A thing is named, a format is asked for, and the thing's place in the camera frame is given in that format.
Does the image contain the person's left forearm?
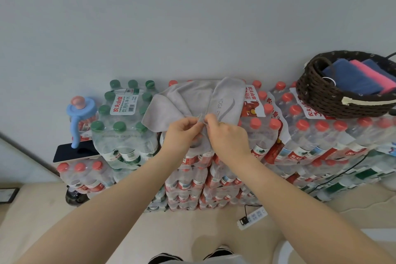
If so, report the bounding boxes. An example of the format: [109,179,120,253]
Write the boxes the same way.
[15,149,174,264]

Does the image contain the person's left hand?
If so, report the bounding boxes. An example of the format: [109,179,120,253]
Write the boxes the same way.
[160,117,206,162]

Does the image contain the person's right forearm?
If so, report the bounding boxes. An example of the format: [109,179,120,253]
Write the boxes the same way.
[229,152,396,264]

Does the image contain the white power strip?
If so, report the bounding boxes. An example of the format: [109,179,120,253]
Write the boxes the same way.
[236,206,267,231]

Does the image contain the clear jug with blue lid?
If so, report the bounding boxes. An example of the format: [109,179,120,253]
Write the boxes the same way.
[66,96,98,149]

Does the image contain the blue towel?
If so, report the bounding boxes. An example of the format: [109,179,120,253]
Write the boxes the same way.
[321,59,384,96]
[362,59,396,83]

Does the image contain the grey towel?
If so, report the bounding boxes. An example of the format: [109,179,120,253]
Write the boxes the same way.
[141,76,247,153]

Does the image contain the pink towel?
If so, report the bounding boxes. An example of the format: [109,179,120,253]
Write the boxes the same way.
[349,59,396,95]

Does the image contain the black striped shorts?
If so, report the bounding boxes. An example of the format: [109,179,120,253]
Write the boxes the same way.
[148,245,234,264]

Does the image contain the white gym frame grey panel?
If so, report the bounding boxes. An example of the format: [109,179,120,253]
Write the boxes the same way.
[273,228,396,264]

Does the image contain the person's right hand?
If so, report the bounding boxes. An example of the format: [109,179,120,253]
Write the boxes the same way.
[205,113,251,165]

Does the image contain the black water bottle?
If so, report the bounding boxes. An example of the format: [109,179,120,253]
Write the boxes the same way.
[65,186,90,207]

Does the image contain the black power cable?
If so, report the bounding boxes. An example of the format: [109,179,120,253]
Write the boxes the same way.
[244,152,370,218]

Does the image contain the stack of bottled water packs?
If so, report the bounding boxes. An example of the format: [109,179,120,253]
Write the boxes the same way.
[57,80,396,212]

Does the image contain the black smartphone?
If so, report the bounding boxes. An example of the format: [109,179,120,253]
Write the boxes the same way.
[52,140,99,163]

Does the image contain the brown wicker basket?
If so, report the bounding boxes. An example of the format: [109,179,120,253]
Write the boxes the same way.
[296,50,396,119]

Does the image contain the white shirt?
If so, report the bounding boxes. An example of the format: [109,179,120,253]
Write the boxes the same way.
[160,254,248,264]

